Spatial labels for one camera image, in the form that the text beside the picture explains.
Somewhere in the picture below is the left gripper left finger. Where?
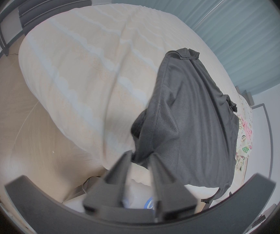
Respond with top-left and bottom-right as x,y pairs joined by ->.
82,151 -> 133,213

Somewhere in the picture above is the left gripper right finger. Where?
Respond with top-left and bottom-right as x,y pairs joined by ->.
148,153 -> 196,220

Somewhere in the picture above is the black T-shirt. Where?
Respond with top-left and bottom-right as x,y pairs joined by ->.
130,47 -> 240,201

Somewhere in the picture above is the bed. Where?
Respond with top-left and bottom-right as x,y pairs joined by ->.
18,3 -> 275,213

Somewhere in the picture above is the white printed pyjama garment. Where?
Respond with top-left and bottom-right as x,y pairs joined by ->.
235,117 -> 253,173

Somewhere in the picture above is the pink garment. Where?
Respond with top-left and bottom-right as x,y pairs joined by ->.
240,119 -> 254,144

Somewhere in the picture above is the white printed pillow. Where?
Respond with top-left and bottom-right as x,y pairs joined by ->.
237,94 -> 253,122

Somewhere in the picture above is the grey bedside table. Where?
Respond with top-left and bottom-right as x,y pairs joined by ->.
235,85 -> 255,106

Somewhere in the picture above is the blue-green curtain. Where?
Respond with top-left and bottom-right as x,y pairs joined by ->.
192,0 -> 280,100
111,0 -> 243,29

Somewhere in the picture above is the black chest of drawers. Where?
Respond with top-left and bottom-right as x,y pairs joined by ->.
0,0 -> 93,56

